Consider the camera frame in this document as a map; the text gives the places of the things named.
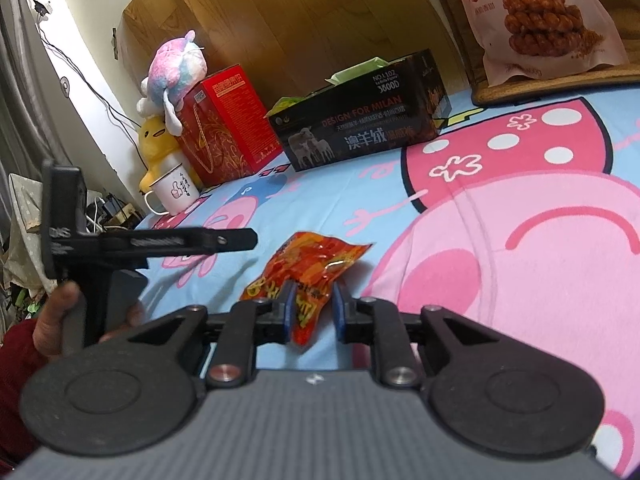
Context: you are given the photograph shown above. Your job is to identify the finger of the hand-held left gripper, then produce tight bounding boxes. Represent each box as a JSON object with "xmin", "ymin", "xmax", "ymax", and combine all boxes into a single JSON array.
[{"xmin": 100, "ymin": 227, "xmax": 259, "ymax": 267}]

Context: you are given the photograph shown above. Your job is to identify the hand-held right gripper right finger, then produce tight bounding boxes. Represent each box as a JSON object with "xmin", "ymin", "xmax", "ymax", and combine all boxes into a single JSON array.
[{"xmin": 332, "ymin": 282, "xmax": 506, "ymax": 388}]

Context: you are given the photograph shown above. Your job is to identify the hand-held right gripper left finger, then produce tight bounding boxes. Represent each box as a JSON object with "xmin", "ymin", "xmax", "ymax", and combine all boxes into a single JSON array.
[{"xmin": 102, "ymin": 280, "xmax": 298, "ymax": 388}]

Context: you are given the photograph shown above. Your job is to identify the red snack packet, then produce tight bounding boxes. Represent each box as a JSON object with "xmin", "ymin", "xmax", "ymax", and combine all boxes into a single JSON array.
[{"xmin": 240, "ymin": 231, "xmax": 375, "ymax": 347}]

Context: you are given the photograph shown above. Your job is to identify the dark cardboard box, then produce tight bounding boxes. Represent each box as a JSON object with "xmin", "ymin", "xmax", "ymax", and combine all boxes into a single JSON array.
[{"xmin": 265, "ymin": 49, "xmax": 452, "ymax": 173}]

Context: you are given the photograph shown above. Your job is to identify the person's left hand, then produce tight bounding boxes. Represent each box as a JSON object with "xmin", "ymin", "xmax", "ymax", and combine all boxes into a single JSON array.
[{"xmin": 31, "ymin": 280, "xmax": 147, "ymax": 359}]

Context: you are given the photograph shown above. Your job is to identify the crumpled beige bag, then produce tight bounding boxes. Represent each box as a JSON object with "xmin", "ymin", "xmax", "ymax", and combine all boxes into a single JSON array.
[{"xmin": 0, "ymin": 172, "xmax": 57, "ymax": 306}]

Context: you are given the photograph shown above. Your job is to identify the white enamel mug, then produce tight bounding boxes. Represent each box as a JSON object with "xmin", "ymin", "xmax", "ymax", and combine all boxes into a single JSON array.
[{"xmin": 144, "ymin": 162, "xmax": 202, "ymax": 216}]

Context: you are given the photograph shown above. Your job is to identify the yellow duck plush toy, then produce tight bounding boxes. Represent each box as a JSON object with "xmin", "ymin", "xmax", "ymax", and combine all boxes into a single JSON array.
[{"xmin": 137, "ymin": 114, "xmax": 188, "ymax": 193}]

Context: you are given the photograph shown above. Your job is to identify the grey curtain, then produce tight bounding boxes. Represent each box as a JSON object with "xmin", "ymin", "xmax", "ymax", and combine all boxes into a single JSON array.
[{"xmin": 0, "ymin": 0, "xmax": 68, "ymax": 211}]

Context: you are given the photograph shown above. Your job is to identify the red gift box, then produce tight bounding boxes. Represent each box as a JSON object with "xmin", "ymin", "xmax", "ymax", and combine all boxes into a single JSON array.
[{"xmin": 176, "ymin": 64, "xmax": 284, "ymax": 187}]

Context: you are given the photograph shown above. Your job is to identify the green snack packet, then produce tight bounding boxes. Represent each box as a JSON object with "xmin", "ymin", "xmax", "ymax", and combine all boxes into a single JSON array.
[
  {"xmin": 264, "ymin": 95, "xmax": 306, "ymax": 118},
  {"xmin": 325, "ymin": 58, "xmax": 383, "ymax": 86}
]

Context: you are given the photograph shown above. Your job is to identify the cartoon pig printed blanket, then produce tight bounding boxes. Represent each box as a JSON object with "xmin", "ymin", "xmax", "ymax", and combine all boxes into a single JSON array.
[{"xmin": 135, "ymin": 91, "xmax": 640, "ymax": 476}]

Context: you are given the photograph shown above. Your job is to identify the pastel plush toy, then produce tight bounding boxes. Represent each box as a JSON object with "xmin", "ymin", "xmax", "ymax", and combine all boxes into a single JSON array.
[{"xmin": 136, "ymin": 30, "xmax": 207, "ymax": 136}]

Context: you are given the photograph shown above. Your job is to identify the wooden panel board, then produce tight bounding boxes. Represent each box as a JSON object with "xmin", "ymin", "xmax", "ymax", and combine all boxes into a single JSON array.
[{"xmin": 117, "ymin": 0, "xmax": 476, "ymax": 126}]

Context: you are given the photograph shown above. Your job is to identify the wooden tray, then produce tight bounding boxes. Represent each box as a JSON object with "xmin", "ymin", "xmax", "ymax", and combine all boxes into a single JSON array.
[{"xmin": 431, "ymin": 0, "xmax": 640, "ymax": 107}]

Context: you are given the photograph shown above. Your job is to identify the pink snack bag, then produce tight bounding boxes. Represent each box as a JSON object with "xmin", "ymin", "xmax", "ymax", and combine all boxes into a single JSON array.
[{"xmin": 431, "ymin": 0, "xmax": 631, "ymax": 87}]

